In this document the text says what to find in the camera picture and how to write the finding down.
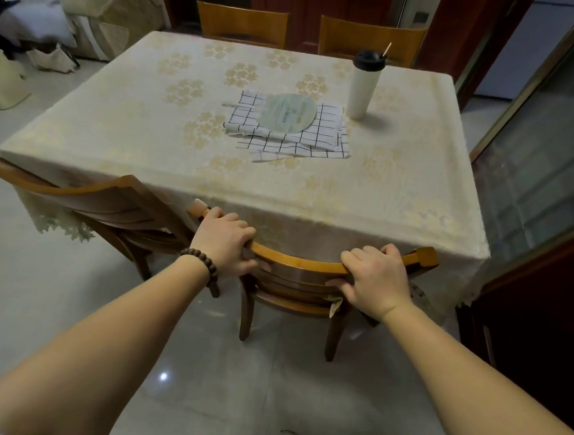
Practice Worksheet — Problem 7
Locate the dark red wooden door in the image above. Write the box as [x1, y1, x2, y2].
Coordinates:
[245, 0, 396, 59]

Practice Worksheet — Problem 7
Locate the glass sliding door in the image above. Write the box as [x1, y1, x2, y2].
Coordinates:
[462, 0, 574, 291]

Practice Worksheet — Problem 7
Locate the small canvas bag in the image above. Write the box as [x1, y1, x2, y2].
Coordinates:
[26, 42, 81, 74]

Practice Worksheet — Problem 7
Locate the person's left hand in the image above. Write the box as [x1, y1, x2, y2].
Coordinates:
[188, 206, 275, 282]

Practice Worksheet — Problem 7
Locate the person's right hand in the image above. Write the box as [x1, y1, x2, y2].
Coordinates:
[324, 241, 415, 324]

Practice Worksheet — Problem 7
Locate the person's right forearm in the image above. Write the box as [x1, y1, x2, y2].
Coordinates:
[373, 297, 574, 435]

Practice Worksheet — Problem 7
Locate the white tumbler with black lid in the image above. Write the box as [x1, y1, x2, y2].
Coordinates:
[345, 49, 388, 122]

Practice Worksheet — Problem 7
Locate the wooden chair with flat back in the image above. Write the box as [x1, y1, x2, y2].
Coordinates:
[194, 0, 291, 50]
[317, 15, 429, 70]

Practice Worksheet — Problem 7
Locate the cream floral tablecloth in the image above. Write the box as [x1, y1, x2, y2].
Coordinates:
[0, 23, 502, 309]

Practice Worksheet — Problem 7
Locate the brown bead bracelet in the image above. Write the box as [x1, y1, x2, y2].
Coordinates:
[177, 247, 222, 289]

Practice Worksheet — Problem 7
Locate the dark wooden cabinet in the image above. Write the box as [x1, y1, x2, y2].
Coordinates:
[449, 223, 574, 434]

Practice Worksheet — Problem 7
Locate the cream tote bag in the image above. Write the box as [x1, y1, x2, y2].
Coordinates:
[0, 46, 35, 112]

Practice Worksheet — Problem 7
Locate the white black checked cloth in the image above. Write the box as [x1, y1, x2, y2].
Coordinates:
[219, 90, 354, 169]

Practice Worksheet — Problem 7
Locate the wooden chair with curved back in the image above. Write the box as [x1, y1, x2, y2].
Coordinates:
[180, 199, 444, 368]
[0, 148, 228, 299]

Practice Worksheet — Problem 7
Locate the person's left forearm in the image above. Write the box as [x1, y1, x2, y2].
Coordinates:
[0, 244, 213, 435]

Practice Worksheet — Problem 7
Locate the pale green round fan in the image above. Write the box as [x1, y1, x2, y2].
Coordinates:
[255, 91, 319, 135]

